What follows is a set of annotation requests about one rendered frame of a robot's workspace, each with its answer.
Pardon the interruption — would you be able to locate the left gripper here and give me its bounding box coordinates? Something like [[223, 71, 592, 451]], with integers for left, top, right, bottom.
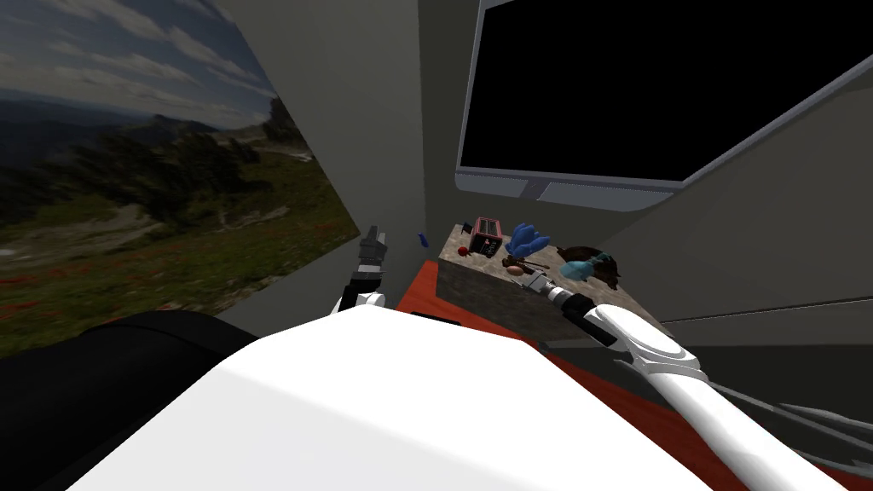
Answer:
[[356, 225, 390, 269]]

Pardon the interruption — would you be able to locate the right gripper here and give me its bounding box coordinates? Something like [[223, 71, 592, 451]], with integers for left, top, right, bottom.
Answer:
[[521, 270, 556, 297]]

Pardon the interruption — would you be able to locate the teal rounded object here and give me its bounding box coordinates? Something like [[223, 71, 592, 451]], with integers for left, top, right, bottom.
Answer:
[[558, 255, 613, 281]]

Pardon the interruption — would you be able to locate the blue crumpled cloth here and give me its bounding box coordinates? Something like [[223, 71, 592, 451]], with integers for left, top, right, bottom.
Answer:
[[507, 221, 552, 261]]

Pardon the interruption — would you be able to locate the brown stone table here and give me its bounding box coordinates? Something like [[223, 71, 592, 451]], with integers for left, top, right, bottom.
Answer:
[[436, 223, 674, 344]]

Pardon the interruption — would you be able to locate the red toaster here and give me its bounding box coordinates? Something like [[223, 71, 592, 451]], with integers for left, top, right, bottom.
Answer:
[[470, 217, 506, 259]]

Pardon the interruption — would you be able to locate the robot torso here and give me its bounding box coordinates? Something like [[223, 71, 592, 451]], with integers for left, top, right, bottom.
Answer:
[[66, 303, 712, 491]]

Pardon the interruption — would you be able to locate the black television with grey frame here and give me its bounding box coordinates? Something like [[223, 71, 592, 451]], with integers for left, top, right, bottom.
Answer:
[[454, 0, 873, 213]]

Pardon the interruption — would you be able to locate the landscape picture on wall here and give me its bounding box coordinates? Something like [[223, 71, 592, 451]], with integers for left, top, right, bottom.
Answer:
[[0, 0, 362, 360]]

